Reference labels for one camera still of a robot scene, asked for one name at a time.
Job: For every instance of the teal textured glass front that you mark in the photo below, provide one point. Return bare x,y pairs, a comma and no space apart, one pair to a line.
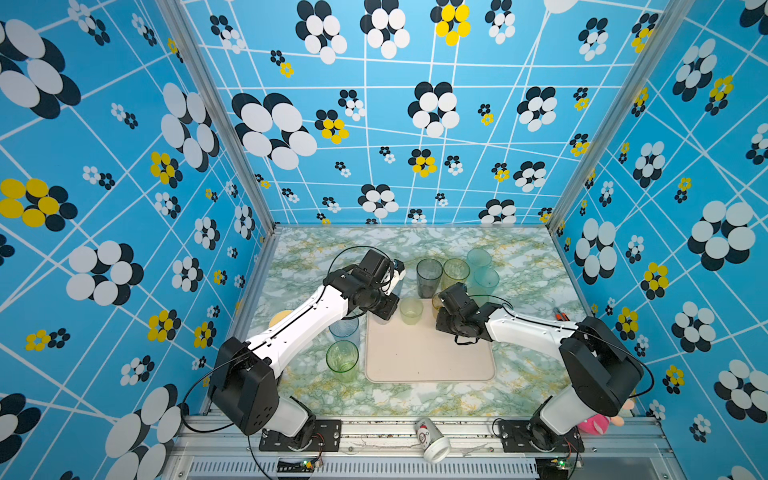
483,281

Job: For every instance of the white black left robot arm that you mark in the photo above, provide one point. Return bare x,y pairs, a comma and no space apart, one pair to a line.
243,383

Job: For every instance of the light blue short glass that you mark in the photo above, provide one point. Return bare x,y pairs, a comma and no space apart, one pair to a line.
346,330

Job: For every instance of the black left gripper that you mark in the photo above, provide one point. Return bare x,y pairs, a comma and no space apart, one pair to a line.
391,306

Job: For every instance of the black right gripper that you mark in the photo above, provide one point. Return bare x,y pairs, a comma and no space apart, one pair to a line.
440,321

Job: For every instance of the light green textured glass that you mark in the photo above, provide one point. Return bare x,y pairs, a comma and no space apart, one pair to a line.
411,310

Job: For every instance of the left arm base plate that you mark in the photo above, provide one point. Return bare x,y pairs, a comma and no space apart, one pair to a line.
318,435

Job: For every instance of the orange grey utility knife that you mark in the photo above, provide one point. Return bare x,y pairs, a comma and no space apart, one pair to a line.
561,315

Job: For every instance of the yellow round sponge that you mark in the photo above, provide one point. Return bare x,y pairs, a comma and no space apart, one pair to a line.
278,317

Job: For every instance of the green clear glass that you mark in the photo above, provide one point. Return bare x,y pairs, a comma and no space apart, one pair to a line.
342,358

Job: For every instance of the tall olive yellow glass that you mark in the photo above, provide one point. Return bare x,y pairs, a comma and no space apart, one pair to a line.
455,270

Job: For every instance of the tall grey glass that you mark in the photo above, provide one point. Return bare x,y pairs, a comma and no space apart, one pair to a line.
429,272

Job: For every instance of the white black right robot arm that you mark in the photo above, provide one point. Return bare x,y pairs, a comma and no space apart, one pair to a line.
603,374

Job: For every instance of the green circuit board left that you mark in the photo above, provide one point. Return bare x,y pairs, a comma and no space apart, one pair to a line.
302,466

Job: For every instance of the pink plush doll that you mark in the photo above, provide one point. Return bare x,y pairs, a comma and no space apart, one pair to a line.
598,425

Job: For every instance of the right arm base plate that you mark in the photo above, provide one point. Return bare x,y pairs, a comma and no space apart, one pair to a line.
516,437

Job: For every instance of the pink rectangular tray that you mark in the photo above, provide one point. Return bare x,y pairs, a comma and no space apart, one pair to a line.
396,352

